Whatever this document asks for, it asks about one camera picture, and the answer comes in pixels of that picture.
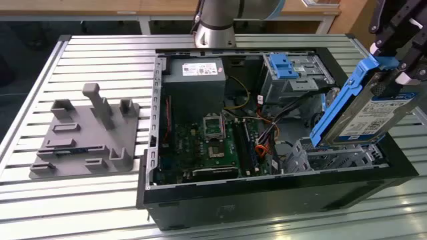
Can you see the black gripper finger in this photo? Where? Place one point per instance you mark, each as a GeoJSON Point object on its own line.
{"type": "Point", "coordinates": [416, 65]}
{"type": "Point", "coordinates": [396, 27]}

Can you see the hard disk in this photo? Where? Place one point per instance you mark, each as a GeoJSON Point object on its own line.
{"type": "Point", "coordinates": [367, 117]}

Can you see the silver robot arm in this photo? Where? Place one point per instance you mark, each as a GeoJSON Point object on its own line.
{"type": "Point", "coordinates": [214, 15]}

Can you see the metal disk bay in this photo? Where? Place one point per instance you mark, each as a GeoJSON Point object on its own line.
{"type": "Point", "coordinates": [333, 157]}

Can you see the black RAM slot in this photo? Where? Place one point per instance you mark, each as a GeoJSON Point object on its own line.
{"type": "Point", "coordinates": [252, 150]}
{"type": "Point", "coordinates": [248, 150]}
{"type": "Point", "coordinates": [242, 150]}
{"type": "Point", "coordinates": [238, 150]}

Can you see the metal drive cage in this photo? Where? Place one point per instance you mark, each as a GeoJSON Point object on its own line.
{"type": "Point", "coordinates": [300, 86]}

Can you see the blue plastic latch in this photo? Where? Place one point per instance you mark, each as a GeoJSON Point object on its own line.
{"type": "Point", "coordinates": [281, 66]}

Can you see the grey power supply unit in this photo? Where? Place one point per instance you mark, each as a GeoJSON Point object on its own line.
{"type": "Point", "coordinates": [193, 95]}

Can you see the CPU socket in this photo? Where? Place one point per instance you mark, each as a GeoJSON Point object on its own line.
{"type": "Point", "coordinates": [216, 149]}

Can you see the black PC case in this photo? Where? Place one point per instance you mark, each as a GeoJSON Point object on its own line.
{"type": "Point", "coordinates": [266, 200]}

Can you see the green motherboard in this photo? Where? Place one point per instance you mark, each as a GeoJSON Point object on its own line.
{"type": "Point", "coordinates": [200, 150]}

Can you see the black graphics card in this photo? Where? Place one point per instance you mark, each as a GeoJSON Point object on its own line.
{"type": "Point", "coordinates": [214, 172]}

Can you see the wooden desk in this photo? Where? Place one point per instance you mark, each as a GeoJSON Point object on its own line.
{"type": "Point", "coordinates": [100, 6]}

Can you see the grey parts rack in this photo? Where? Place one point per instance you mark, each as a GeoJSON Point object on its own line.
{"type": "Point", "coordinates": [82, 140]}

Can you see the green RAM stick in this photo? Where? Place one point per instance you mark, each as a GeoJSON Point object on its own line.
{"type": "Point", "coordinates": [70, 152]}

